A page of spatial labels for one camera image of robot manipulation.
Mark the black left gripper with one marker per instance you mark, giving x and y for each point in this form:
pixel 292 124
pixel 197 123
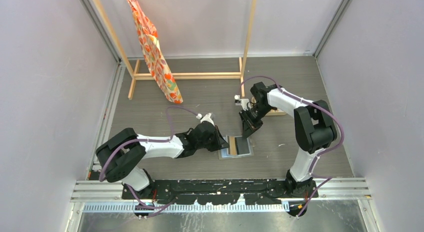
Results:
pixel 219 143

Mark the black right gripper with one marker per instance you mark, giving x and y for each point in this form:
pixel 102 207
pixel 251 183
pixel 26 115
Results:
pixel 250 127

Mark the grey card holder wallet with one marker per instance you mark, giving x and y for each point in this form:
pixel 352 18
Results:
pixel 223 154

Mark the gold card black stripe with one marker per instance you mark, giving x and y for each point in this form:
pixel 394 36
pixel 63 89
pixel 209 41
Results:
pixel 232 146

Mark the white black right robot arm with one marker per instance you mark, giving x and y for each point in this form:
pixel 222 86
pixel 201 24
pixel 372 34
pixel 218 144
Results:
pixel 313 125

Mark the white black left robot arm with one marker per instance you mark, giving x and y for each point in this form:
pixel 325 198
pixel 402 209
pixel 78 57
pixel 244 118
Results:
pixel 119 156

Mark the cream oval tray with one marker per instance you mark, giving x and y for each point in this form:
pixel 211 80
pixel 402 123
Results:
pixel 276 112

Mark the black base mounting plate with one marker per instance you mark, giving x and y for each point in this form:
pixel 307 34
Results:
pixel 221 192

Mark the floral fabric bag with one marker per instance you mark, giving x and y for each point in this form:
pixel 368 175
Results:
pixel 152 54

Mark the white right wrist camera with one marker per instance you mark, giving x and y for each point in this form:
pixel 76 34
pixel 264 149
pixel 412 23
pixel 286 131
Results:
pixel 243 102

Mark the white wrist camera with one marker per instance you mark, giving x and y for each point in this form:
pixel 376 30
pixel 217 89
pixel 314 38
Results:
pixel 243 102
pixel 209 117

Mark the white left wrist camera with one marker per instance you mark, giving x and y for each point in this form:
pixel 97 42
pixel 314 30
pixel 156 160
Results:
pixel 209 117

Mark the wooden rack frame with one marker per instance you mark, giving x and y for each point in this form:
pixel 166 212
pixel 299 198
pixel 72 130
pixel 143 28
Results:
pixel 134 71

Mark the aluminium front rail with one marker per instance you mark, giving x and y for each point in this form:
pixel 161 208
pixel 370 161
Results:
pixel 335 189

